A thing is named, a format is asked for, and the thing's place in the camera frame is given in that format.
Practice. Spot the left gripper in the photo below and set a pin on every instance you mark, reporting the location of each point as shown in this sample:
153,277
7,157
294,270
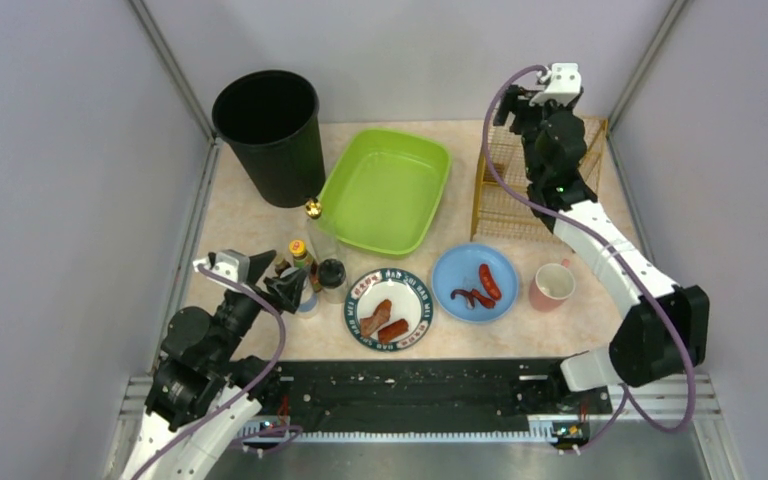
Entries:
273,287

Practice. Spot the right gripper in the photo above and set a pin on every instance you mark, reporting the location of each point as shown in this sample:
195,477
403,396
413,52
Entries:
525,110

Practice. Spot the yellow cap sauce bottle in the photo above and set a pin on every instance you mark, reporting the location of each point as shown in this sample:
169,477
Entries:
303,259

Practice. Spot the clear glass bottle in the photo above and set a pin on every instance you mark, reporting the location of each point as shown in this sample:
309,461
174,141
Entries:
321,231

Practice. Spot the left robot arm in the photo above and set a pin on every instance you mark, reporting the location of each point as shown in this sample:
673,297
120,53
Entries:
200,396

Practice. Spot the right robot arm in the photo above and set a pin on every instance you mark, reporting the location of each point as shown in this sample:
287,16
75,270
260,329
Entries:
664,326

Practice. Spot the small brown cap bottle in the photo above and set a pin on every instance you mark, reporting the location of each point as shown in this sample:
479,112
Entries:
280,265

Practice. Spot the black lid jar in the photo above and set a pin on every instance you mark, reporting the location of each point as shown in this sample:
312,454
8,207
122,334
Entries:
332,277

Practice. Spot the brown meat piece left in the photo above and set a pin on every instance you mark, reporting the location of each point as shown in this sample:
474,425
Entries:
379,317

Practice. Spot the red sausage piece on plate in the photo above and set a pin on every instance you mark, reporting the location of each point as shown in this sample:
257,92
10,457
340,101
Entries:
392,331

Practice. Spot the green plastic basin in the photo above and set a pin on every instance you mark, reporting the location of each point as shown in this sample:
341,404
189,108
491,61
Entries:
384,190

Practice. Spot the white plate with green rim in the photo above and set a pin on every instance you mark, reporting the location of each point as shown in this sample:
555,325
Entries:
411,300

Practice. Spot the black plastic trash bin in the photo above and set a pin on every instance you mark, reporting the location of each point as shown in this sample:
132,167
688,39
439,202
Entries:
269,119

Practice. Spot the blue plate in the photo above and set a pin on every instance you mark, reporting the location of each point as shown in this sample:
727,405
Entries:
457,268

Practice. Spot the red sausage on blue plate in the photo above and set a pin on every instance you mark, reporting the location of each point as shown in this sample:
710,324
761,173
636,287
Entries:
488,282

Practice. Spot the pink cup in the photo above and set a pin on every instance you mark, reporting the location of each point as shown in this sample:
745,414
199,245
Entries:
551,286

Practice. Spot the dark curled sausage strip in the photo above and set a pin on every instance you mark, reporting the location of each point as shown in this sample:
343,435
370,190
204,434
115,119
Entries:
473,298

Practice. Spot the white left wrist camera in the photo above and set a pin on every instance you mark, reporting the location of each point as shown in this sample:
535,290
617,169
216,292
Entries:
228,264

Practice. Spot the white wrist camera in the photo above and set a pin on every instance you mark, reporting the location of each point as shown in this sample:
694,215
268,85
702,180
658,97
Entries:
562,84
228,264

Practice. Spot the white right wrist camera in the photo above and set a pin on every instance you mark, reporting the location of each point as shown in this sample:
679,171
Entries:
562,84

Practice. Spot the gold wire rack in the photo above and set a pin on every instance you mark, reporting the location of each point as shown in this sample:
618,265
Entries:
496,213

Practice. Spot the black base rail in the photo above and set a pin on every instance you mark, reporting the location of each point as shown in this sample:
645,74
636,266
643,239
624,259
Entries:
468,400

